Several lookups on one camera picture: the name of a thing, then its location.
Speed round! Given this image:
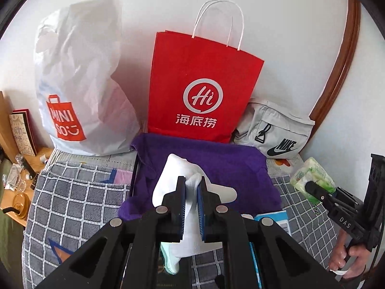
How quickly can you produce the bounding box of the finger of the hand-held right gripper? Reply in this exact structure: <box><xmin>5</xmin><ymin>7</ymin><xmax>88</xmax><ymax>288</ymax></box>
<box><xmin>305</xmin><ymin>181</ymin><xmax>331</xmax><ymax>208</ymax></box>

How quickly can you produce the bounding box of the doodle cover notebook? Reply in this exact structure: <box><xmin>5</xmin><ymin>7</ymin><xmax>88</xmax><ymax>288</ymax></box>
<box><xmin>9</xmin><ymin>108</ymin><xmax>39</xmax><ymax>157</ymax></box>

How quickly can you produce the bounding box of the person's right hand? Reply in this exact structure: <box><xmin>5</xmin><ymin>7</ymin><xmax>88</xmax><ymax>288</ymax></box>
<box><xmin>328</xmin><ymin>230</ymin><xmax>367</xmax><ymax>280</ymax></box>

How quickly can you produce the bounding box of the brown wooden door frame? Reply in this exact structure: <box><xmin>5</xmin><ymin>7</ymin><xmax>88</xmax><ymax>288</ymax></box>
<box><xmin>310</xmin><ymin>0</ymin><xmax>361</xmax><ymax>124</ymax></box>

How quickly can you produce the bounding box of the white plastic shopping bag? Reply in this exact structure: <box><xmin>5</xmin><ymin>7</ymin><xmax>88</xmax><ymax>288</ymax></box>
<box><xmin>34</xmin><ymin>0</ymin><xmax>142</xmax><ymax>157</ymax></box>

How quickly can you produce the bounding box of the grey waist bag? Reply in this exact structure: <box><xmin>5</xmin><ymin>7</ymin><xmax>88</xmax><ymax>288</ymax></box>
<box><xmin>234</xmin><ymin>98</ymin><xmax>316</xmax><ymax>158</ymax></box>

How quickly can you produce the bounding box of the printed bed sheet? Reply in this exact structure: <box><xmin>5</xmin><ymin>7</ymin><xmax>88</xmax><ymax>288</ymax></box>
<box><xmin>267</xmin><ymin>157</ymin><xmax>295</xmax><ymax>176</ymax></box>

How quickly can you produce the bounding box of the green tissue packet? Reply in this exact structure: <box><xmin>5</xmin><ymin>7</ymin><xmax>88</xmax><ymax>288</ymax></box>
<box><xmin>290</xmin><ymin>157</ymin><xmax>336</xmax><ymax>202</ymax></box>

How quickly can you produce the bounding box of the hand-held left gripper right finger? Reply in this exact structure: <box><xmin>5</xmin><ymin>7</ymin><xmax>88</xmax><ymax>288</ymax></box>
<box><xmin>196</xmin><ymin>175</ymin><xmax>331</xmax><ymax>289</ymax></box>

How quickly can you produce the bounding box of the purple towel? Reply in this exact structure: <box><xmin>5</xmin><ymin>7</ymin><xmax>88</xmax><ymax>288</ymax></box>
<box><xmin>118</xmin><ymin>133</ymin><xmax>282</xmax><ymax>222</ymax></box>

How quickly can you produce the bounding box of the dark hardcover book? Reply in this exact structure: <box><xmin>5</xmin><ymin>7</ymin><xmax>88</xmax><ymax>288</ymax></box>
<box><xmin>156</xmin><ymin>266</ymin><xmax>192</xmax><ymax>289</ymax></box>

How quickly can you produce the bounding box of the wooden nightstand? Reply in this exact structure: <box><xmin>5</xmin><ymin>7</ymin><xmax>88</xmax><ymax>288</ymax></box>
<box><xmin>0</xmin><ymin>147</ymin><xmax>53</xmax><ymax>226</ymax></box>

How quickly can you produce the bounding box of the white sock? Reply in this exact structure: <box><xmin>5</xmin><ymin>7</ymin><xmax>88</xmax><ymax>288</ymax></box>
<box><xmin>152</xmin><ymin>153</ymin><xmax>238</xmax><ymax>258</ymax></box>

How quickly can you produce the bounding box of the mint green sock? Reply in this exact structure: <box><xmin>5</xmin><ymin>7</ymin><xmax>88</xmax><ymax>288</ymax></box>
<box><xmin>159</xmin><ymin>242</ymin><xmax>182</xmax><ymax>274</ymax></box>

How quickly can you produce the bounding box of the wooden board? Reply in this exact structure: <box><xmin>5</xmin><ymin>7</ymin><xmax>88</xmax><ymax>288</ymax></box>
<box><xmin>0</xmin><ymin>92</ymin><xmax>19</xmax><ymax>163</ymax></box>

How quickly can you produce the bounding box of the red paper bag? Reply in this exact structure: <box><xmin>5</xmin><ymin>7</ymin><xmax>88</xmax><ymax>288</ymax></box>
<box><xmin>147</xmin><ymin>0</ymin><xmax>265</xmax><ymax>143</ymax></box>

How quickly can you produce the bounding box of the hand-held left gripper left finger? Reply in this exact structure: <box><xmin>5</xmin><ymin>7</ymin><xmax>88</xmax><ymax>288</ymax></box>
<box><xmin>36</xmin><ymin>176</ymin><xmax>193</xmax><ymax>289</ymax></box>

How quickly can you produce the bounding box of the olive green cloth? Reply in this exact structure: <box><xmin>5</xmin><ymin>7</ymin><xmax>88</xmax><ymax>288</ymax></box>
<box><xmin>0</xmin><ymin>211</ymin><xmax>28</xmax><ymax>289</ymax></box>

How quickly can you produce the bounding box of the grey checked blanket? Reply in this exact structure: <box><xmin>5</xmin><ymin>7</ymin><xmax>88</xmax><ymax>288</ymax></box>
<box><xmin>22</xmin><ymin>149</ymin><xmax>346</xmax><ymax>289</ymax></box>

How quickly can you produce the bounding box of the blue wipes pack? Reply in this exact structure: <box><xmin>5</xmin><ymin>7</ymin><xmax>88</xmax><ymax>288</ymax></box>
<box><xmin>248</xmin><ymin>211</ymin><xmax>291</xmax><ymax>289</ymax></box>

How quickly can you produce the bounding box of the black bottle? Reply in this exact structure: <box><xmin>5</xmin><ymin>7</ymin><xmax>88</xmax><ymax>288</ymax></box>
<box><xmin>22</xmin><ymin>159</ymin><xmax>39</xmax><ymax>179</ymax></box>

